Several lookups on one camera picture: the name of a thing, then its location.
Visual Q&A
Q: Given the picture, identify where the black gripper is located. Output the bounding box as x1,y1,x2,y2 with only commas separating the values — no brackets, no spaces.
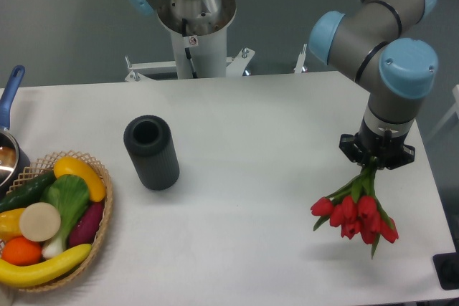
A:
339,130,415,170

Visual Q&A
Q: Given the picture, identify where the red tulip bouquet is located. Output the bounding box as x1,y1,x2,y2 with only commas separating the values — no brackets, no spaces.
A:
311,157,399,256

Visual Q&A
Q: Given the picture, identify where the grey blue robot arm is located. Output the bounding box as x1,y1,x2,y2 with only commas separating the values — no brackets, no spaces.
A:
128,0,438,169

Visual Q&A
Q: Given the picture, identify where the dark grey ribbed vase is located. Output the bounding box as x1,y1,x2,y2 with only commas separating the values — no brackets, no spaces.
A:
123,115,180,191

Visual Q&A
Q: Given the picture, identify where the white furniture piece right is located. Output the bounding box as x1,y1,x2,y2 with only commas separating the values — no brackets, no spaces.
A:
426,85,458,143

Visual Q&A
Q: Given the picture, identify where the black box at edge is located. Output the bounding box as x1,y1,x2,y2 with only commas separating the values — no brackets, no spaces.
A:
432,252,458,290

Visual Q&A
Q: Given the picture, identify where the purple sweet potato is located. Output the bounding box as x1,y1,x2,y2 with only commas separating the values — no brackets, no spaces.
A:
67,202,104,248

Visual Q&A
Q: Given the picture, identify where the green bok choy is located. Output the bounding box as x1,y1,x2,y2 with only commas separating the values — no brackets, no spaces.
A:
40,175,90,259

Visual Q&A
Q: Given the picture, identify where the woven wicker basket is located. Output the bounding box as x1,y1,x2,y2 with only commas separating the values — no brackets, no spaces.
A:
7,150,113,292

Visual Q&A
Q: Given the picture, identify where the beige round disc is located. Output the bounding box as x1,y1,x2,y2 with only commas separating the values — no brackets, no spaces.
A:
19,202,61,242

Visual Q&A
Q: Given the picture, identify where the green cucumber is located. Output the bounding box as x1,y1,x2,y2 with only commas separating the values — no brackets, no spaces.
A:
1,171,56,212

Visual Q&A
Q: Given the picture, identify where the orange fruit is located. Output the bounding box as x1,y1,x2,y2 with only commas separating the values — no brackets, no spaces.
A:
1,236,42,266

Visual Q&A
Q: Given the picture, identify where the yellow bell pepper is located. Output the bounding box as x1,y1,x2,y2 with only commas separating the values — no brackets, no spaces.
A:
0,208,25,242

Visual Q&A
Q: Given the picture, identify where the yellow banana squash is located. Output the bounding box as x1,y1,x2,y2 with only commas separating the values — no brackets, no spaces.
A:
1,244,92,288

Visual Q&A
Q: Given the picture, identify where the white clamp post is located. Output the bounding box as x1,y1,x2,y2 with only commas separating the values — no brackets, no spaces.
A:
293,43,308,74

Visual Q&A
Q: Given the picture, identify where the blue handled saucepan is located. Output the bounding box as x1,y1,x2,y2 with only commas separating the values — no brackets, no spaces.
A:
1,65,30,198

